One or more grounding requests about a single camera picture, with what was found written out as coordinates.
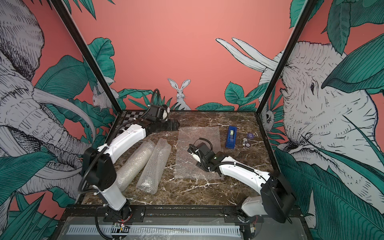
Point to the right black frame post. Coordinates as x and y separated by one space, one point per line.
302 21

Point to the left black frame post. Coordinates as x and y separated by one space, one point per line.
66 18

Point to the black frame post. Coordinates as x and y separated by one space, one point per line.
302 21
66 18

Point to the blue tape dispenser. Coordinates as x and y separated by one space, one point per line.
231 137

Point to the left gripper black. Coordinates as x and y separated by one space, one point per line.
171 127

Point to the black front mounting rail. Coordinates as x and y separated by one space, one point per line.
140 213

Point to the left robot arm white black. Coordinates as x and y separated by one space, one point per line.
99 174

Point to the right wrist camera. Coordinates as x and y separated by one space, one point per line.
194 155

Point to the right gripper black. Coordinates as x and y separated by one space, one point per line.
201 166

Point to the white slotted cable duct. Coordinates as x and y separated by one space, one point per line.
231 231

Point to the black white chessboard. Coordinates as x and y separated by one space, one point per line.
131 116

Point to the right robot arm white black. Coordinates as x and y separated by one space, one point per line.
276 194

